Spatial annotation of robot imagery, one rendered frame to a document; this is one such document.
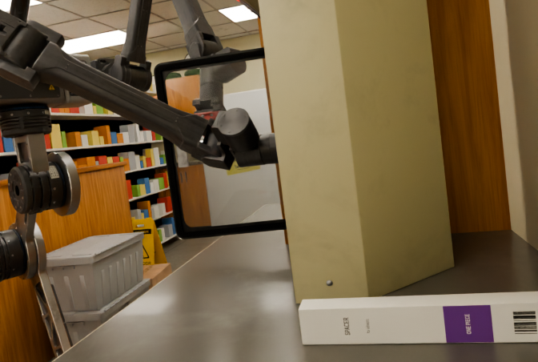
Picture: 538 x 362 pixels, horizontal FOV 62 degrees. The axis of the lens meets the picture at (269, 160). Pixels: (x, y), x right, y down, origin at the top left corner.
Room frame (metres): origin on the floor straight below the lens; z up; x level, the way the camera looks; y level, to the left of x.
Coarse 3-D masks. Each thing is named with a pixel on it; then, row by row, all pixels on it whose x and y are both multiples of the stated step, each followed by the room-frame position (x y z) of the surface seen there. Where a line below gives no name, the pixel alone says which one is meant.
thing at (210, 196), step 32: (224, 64) 0.99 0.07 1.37; (256, 64) 0.99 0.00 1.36; (192, 96) 1.00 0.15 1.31; (224, 96) 1.00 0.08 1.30; (256, 96) 0.99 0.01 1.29; (256, 128) 0.99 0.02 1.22; (192, 160) 1.01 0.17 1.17; (192, 192) 1.01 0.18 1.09; (224, 192) 1.00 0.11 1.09; (256, 192) 0.99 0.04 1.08; (192, 224) 1.01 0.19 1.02; (224, 224) 1.00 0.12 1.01
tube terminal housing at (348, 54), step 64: (320, 0) 0.65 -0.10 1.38; (384, 0) 0.70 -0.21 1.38; (320, 64) 0.66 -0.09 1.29; (384, 64) 0.69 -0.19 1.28; (320, 128) 0.66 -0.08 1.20; (384, 128) 0.68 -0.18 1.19; (320, 192) 0.66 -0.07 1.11; (384, 192) 0.68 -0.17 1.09; (320, 256) 0.66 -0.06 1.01; (384, 256) 0.67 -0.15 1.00; (448, 256) 0.74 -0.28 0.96
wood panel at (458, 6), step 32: (448, 0) 0.96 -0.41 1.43; (480, 0) 0.94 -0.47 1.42; (448, 32) 0.96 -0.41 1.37; (480, 32) 0.94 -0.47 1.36; (448, 64) 0.96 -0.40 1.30; (480, 64) 0.95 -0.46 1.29; (448, 96) 0.96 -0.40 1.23; (480, 96) 0.95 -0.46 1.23; (448, 128) 0.96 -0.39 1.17; (480, 128) 0.95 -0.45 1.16; (448, 160) 0.97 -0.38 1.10; (480, 160) 0.95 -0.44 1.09; (448, 192) 0.97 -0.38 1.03; (480, 192) 0.95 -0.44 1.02; (480, 224) 0.95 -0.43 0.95
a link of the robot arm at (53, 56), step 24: (48, 48) 0.80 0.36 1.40; (0, 72) 0.78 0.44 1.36; (24, 72) 0.78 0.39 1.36; (48, 72) 0.79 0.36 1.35; (72, 72) 0.80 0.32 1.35; (96, 72) 0.82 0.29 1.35; (96, 96) 0.81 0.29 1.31; (120, 96) 0.81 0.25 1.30; (144, 96) 0.83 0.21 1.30; (144, 120) 0.83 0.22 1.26; (168, 120) 0.83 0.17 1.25; (192, 120) 0.84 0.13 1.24; (192, 144) 0.83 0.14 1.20; (216, 144) 0.84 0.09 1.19
